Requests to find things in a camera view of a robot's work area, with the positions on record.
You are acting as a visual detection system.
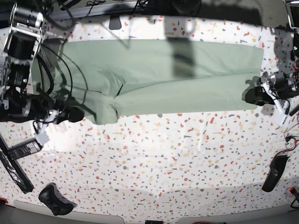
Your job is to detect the red clip left edge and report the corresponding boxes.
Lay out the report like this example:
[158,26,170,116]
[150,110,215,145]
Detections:
[0,198,7,206]

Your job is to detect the light green T-shirt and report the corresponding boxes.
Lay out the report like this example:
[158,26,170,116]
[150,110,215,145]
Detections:
[41,39,263,125]

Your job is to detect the black TV remote control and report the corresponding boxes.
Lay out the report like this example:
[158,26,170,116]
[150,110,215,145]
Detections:
[8,139,42,161]

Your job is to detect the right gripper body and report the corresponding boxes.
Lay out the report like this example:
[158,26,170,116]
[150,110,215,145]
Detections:
[22,93,65,145]

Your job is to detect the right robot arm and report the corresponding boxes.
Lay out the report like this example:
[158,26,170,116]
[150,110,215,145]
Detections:
[0,0,84,146]

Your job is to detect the red and black wires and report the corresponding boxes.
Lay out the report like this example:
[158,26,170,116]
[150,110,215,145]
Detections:
[273,126,299,161]

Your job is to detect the black game controller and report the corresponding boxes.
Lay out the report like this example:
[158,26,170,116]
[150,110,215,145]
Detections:
[38,185,74,216]

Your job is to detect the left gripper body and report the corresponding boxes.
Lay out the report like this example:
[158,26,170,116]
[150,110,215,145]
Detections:
[256,71,299,126]

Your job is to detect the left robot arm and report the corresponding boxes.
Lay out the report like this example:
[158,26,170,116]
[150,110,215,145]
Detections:
[242,0,299,126]

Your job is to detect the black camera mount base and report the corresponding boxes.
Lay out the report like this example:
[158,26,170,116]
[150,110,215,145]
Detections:
[109,15,122,30]

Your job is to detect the long black bar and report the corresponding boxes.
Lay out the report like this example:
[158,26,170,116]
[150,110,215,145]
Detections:
[0,136,34,194]

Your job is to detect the black curved handle right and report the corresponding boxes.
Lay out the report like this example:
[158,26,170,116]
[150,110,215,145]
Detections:
[262,155,289,192]

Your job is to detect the small black stick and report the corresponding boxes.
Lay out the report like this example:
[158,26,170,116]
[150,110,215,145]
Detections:
[289,107,299,117]

